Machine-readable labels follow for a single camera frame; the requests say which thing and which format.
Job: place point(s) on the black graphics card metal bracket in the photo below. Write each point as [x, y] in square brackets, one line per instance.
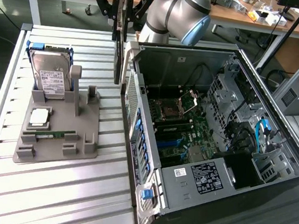
[118, 60]

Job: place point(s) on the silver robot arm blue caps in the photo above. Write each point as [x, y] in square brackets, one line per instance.
[176, 13]

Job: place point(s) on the black caster wheel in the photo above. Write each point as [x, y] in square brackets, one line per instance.
[88, 10]

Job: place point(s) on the hard disk in blue caddy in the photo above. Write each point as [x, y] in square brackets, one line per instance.
[50, 66]

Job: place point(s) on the open grey PC case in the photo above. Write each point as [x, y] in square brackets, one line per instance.
[134, 89]

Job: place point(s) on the metal socket cover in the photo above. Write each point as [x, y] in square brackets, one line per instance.
[189, 101]

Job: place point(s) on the CPU socket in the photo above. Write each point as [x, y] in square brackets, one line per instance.
[169, 110]

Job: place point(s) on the metal drive cage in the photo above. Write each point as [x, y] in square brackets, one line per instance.
[222, 94]

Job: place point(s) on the black RAM stick in slot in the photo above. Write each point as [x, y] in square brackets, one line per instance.
[174, 128]

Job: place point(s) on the white small box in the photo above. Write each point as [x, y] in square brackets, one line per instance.
[276, 21]

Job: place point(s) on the grey parts rack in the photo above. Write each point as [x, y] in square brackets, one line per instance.
[60, 120]

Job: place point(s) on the silver CPU chip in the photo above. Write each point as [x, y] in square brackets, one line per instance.
[38, 117]

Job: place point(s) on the black monitor with stand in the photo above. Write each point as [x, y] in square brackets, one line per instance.
[288, 15]

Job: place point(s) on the black tripod pole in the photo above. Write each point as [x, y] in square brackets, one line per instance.
[286, 35]

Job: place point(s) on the green motherboard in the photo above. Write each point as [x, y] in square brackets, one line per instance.
[203, 133]

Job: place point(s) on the green RAM stick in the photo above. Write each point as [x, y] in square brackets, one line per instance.
[53, 134]

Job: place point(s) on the grey chipset heatsink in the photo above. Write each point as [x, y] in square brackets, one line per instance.
[197, 154]

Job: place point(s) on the grey power supply unit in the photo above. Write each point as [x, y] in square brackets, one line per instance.
[185, 180]

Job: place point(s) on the blue case latch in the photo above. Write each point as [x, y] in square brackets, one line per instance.
[146, 194]

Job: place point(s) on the metal disk bay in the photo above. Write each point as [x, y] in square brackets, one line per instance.
[274, 168]

